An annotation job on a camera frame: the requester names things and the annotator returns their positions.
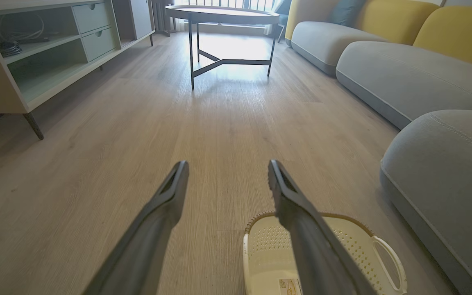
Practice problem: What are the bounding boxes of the grey sofa seat cushion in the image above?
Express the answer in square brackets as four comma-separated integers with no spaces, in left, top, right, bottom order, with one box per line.
[380,110,472,295]
[336,41,472,130]
[291,21,386,77]

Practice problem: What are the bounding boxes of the paper label sticker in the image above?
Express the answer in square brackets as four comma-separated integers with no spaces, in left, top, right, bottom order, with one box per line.
[278,279,303,295]

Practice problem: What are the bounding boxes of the yellow sofa back cushion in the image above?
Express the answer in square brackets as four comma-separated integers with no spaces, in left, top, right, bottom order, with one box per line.
[285,0,337,41]
[413,6,472,73]
[353,0,440,45]

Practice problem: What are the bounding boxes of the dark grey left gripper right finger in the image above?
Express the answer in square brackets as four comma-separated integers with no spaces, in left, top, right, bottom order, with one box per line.
[268,160,378,295]

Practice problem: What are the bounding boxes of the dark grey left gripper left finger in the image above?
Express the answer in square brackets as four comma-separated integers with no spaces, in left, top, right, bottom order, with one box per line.
[82,161,189,295]

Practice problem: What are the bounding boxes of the black window railing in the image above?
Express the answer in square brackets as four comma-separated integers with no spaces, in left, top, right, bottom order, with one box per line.
[174,0,277,12]

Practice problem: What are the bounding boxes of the round dark coffee table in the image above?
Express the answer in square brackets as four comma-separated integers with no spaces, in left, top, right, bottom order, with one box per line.
[165,5,281,90]

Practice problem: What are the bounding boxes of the coiled cables bundle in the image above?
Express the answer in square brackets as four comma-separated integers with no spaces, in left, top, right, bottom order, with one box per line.
[0,13,50,58]

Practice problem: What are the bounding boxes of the white perforated laundry basket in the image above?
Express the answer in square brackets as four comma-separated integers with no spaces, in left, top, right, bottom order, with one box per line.
[242,212,408,295]

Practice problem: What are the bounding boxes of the teal throw pillow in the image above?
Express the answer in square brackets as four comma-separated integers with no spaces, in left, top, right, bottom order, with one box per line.
[328,0,367,27]

